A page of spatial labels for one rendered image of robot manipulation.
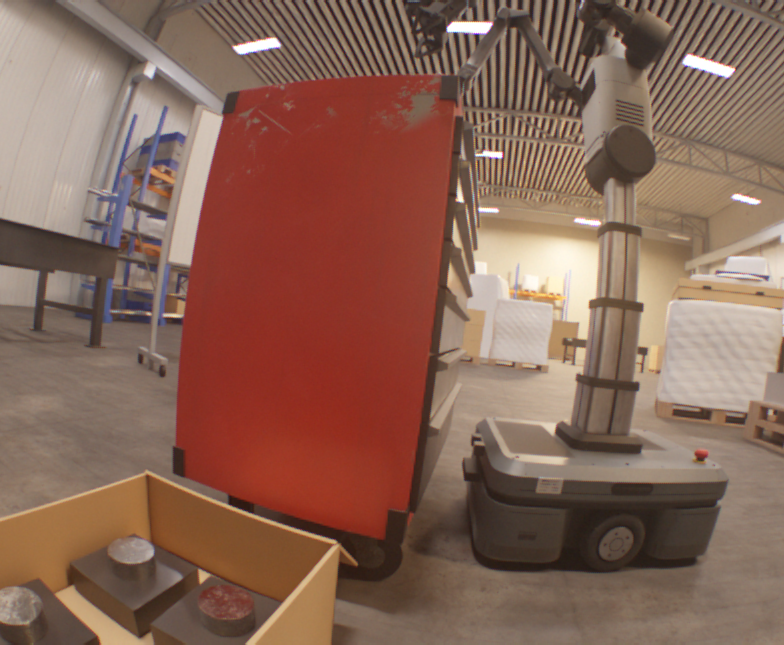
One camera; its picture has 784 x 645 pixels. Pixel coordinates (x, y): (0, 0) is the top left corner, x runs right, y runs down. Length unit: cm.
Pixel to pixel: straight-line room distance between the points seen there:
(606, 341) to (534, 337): 700
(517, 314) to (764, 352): 524
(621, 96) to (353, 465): 114
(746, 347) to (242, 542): 392
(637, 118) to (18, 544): 151
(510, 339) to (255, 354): 749
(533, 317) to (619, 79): 705
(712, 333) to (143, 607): 397
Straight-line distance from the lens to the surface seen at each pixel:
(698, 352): 397
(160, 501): 66
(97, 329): 387
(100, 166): 961
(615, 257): 113
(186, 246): 305
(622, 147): 119
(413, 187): 65
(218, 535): 61
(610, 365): 110
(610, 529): 100
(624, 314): 112
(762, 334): 410
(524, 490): 88
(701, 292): 404
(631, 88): 130
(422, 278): 61
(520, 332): 804
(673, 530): 109
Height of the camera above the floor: 50
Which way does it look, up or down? 1 degrees up
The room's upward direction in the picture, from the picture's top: 7 degrees clockwise
